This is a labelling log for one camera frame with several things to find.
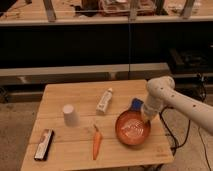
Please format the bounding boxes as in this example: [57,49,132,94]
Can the white paper cup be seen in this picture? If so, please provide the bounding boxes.
[62,104,79,126]

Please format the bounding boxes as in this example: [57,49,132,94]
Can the black box on shelf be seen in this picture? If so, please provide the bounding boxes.
[168,48,213,74]

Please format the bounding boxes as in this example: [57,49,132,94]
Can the long metal shelf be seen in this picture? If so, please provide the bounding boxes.
[0,0,213,27]

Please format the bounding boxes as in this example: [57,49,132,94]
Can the wooden table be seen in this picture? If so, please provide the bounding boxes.
[21,80,173,171]

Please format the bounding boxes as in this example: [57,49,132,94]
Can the clear plastic container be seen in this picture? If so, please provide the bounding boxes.
[99,0,156,16]

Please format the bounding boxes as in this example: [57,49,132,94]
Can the orange carrot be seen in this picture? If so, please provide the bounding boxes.
[93,126,102,160]

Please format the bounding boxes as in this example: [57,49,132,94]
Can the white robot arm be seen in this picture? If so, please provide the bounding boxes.
[142,76,213,135]

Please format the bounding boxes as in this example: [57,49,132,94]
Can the white plastic bottle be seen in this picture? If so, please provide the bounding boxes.
[96,88,113,114]

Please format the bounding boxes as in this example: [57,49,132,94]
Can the black cables on floor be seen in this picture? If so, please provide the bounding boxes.
[159,74,213,171]

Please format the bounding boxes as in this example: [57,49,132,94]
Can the blue sponge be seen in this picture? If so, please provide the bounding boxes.
[130,98,143,111]

